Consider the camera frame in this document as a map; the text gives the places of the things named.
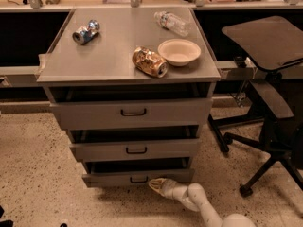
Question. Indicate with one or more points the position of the grey top drawer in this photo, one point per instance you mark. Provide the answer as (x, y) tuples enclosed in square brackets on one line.
[(131, 114)]

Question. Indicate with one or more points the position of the beige paper bowl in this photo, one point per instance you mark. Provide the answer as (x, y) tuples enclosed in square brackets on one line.
[(179, 52)]

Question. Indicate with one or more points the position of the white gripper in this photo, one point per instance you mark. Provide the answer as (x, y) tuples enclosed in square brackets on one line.
[(170, 189)]

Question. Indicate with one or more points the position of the grey bottom drawer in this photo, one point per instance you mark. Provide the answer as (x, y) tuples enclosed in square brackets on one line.
[(137, 172)]

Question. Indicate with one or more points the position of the grey drawer cabinet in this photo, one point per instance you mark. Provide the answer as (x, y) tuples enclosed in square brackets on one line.
[(102, 70)]

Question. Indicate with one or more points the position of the black office chair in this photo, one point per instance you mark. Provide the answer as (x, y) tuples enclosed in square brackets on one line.
[(273, 44)]

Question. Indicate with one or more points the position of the grey middle drawer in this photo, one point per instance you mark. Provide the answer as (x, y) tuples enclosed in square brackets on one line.
[(134, 150)]

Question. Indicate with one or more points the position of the clear plastic water bottle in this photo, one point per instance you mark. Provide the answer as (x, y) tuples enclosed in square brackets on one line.
[(172, 22)]

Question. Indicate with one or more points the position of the crushed blue soda can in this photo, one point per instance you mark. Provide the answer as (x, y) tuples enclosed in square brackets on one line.
[(85, 34)]

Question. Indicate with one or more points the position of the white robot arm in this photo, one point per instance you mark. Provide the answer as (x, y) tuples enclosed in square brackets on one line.
[(194, 198)]

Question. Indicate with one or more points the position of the crushed gold soda can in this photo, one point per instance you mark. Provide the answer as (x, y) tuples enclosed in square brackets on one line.
[(149, 62)]

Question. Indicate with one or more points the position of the grey drawer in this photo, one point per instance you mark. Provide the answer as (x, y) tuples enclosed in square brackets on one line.
[(134, 150), (131, 114), (137, 172)]

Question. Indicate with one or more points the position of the long lab workbench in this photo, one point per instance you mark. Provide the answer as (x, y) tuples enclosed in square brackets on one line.
[(29, 27)]

